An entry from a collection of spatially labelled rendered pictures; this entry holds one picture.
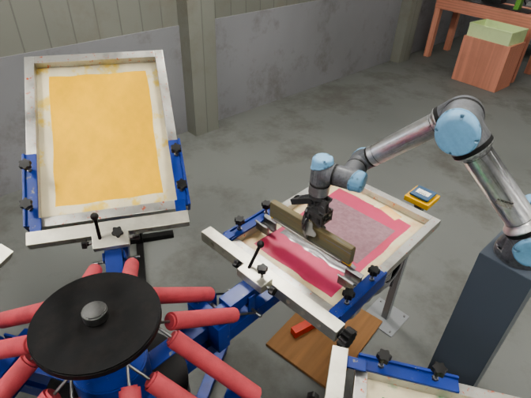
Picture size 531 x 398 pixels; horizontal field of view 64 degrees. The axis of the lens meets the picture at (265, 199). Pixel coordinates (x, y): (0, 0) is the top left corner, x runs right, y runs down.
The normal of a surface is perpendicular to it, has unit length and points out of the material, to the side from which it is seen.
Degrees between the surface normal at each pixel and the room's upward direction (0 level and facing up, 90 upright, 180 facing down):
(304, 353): 0
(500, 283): 90
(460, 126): 85
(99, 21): 90
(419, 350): 0
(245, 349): 0
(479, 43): 90
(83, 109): 32
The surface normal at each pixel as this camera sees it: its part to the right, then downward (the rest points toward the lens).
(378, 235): 0.04, -0.80
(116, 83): 0.17, -0.38
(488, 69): -0.77, 0.36
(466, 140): -0.54, 0.40
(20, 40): 0.68, 0.45
